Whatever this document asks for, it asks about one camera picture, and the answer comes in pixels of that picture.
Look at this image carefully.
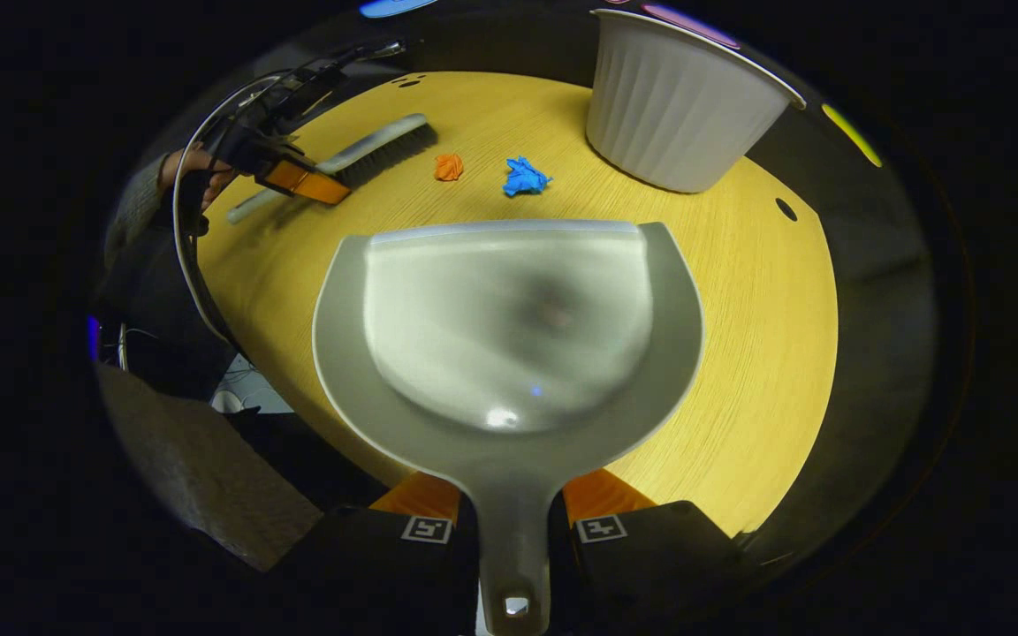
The grey textured panel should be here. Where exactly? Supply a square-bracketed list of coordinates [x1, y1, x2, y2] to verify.
[95, 362, 324, 572]

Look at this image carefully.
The blue paper scrap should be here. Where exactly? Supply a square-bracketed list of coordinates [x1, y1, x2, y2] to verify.
[502, 156, 552, 198]

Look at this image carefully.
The white dustpan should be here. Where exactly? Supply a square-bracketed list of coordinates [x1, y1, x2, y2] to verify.
[312, 219, 706, 636]

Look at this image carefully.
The wooden desktop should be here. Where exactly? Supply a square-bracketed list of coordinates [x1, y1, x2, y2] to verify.
[197, 71, 839, 538]

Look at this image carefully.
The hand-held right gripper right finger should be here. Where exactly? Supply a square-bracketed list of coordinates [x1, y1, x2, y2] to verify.
[547, 468, 766, 636]

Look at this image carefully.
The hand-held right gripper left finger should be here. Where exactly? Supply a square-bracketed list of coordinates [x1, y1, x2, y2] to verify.
[270, 471, 481, 636]

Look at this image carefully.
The white ribbed garbage bin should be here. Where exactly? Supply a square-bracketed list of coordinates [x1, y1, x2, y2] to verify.
[586, 9, 807, 194]

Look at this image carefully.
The white cable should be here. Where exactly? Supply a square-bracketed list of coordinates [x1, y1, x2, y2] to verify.
[171, 75, 298, 345]

